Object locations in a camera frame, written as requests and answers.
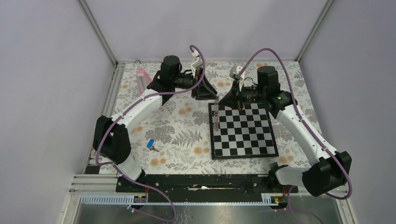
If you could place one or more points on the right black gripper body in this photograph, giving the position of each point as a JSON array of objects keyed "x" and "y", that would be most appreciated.
[{"x": 247, "y": 94}]

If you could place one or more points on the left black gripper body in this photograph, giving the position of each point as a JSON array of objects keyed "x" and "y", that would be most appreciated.
[{"x": 187, "y": 81}]

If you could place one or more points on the blue headed key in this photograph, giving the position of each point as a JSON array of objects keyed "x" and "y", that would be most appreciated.
[{"x": 150, "y": 145}]

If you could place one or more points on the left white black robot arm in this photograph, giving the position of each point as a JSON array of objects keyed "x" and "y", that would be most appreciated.
[{"x": 111, "y": 135}]

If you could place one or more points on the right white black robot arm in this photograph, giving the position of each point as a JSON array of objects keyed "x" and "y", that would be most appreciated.
[{"x": 328, "y": 169}]

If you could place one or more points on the black white chessboard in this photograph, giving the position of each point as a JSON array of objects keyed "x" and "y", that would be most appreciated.
[{"x": 238, "y": 134}]

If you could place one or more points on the floral patterned table mat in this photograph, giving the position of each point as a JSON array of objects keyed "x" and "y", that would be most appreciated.
[{"x": 181, "y": 132}]

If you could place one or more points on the pink metronome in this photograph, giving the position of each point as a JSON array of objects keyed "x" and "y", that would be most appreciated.
[{"x": 143, "y": 80}]

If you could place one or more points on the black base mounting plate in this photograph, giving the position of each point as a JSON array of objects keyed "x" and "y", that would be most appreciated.
[{"x": 206, "y": 186}]

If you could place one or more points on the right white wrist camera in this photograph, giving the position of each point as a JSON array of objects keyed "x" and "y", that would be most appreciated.
[{"x": 235, "y": 73}]

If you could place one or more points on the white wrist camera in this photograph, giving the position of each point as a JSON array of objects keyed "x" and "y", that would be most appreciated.
[
  {"x": 197, "y": 63},
  {"x": 235, "y": 73}
]

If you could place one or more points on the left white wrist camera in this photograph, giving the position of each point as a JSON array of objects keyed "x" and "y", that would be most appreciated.
[{"x": 197, "y": 63}]

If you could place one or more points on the grey slotted cable duct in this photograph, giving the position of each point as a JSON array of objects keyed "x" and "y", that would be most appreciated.
[{"x": 249, "y": 200}]

